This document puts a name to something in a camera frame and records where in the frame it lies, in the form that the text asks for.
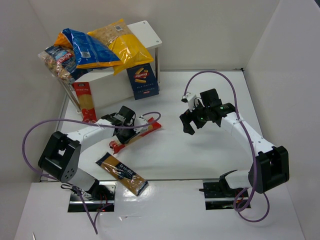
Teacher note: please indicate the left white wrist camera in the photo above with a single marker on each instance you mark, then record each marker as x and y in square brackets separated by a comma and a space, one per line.
[139, 121]

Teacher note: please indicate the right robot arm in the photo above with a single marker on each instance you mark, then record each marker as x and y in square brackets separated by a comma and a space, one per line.
[270, 164]

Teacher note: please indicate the clear fusilli pasta bag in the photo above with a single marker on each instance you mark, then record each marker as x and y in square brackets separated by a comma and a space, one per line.
[60, 61]

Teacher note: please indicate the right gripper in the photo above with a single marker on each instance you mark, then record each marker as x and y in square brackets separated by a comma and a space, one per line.
[191, 119]

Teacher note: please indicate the black La Sicilia spaghetti pack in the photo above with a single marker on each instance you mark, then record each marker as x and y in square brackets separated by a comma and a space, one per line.
[122, 173]

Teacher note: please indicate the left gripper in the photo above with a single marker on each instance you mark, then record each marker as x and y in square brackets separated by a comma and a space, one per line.
[124, 136]

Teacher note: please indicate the yellow pasta bag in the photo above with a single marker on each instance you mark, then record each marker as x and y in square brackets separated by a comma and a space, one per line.
[120, 40]

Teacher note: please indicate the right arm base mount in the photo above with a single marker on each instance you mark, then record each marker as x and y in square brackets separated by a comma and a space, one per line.
[217, 199]

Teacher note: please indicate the dark blue Barilla pasta box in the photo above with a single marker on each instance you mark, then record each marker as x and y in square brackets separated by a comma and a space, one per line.
[143, 81]

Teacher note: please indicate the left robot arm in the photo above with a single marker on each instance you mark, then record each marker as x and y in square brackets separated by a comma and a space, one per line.
[61, 155]

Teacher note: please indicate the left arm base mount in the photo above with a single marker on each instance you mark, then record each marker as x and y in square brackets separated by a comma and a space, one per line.
[103, 199]

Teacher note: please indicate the blue and orange pasta bag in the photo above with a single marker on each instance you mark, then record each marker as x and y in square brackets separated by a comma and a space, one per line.
[89, 52]

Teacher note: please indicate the red spaghetti pack on shelf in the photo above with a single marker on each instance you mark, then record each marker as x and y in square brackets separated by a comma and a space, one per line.
[85, 100]

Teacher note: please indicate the white two-tier shelf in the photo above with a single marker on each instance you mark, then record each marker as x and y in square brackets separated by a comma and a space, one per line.
[107, 88]

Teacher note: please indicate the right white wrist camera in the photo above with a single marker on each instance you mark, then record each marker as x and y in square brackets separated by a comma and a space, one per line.
[192, 100]

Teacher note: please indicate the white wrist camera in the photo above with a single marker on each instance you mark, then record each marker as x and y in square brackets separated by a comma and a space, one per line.
[192, 100]
[139, 121]

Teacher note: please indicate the red spaghetti pack with barcode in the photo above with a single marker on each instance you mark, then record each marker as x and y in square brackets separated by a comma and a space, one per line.
[116, 146]

